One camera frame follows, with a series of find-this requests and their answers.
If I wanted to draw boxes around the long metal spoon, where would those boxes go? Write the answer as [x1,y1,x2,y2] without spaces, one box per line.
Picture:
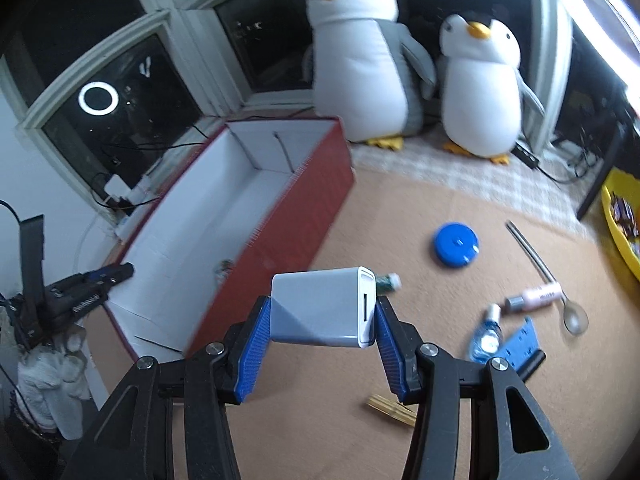
[506,220,589,337]

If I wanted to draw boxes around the small plush penguin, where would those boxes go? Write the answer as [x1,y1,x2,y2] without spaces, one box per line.
[439,14,546,165]

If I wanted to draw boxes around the pink cosmetic bottle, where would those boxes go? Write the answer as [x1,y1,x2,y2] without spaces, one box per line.
[503,282,563,312]

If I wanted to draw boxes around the clear blue small bottle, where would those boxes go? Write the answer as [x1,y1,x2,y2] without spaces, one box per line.
[468,304,502,364]

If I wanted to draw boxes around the white gloved left hand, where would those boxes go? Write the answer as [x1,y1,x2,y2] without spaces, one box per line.
[16,325,91,441]

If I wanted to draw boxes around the yellow bowl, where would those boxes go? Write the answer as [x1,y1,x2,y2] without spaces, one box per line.
[601,168,640,278]

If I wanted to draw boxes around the red cardboard box white inside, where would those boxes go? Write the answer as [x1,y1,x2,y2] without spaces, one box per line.
[105,118,355,362]

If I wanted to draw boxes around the white usb wall charger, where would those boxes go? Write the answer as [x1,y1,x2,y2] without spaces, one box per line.
[270,266,376,348]

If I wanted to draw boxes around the white power strip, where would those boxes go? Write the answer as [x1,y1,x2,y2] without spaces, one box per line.
[104,174,158,243]

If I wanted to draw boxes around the small green vial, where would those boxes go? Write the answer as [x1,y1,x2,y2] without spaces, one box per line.
[375,273,401,296]

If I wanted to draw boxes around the large plush penguin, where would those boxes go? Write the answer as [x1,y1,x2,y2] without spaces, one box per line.
[303,0,437,151]

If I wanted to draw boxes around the blue plastic bracket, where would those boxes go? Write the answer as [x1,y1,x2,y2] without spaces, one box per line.
[497,316,547,382]

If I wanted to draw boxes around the blue round tape measure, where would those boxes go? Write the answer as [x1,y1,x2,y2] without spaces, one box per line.
[433,222,480,269]

